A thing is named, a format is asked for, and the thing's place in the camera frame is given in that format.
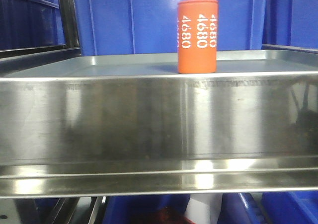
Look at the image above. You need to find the orange cylindrical capacitor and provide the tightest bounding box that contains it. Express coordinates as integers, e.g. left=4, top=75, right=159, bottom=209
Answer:
left=177, top=0, right=219, bottom=74

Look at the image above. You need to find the blue bin behind shelf centre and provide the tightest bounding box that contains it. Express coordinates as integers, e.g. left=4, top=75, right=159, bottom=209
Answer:
left=74, top=0, right=266, bottom=56

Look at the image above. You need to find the grey tray on shelf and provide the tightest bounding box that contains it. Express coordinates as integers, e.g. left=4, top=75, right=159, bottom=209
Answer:
left=7, top=50, right=318, bottom=77

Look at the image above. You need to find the blue bin below shelf left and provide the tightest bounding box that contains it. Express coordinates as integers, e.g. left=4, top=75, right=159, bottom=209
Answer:
left=102, top=194, right=190, bottom=224

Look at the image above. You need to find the blue bin below shelf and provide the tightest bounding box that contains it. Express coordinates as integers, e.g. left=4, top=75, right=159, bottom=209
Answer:
left=102, top=194, right=190, bottom=224
left=218, top=191, right=318, bottom=224

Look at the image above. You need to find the blue bin behind shelf right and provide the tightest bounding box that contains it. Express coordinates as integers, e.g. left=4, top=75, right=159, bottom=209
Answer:
left=263, top=0, right=318, bottom=49

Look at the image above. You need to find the blue bin below shelf right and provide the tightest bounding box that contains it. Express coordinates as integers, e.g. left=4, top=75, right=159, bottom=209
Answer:
left=218, top=191, right=318, bottom=224

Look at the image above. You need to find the red item in lower bin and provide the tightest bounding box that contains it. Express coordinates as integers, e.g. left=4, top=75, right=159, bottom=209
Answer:
left=146, top=207, right=193, bottom=224

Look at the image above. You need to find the white post below shelf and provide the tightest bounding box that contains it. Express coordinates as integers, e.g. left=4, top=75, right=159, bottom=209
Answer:
left=185, top=193, right=223, bottom=224

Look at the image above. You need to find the black shelf upright post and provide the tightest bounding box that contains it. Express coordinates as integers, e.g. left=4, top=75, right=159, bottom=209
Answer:
left=59, top=0, right=80, bottom=48

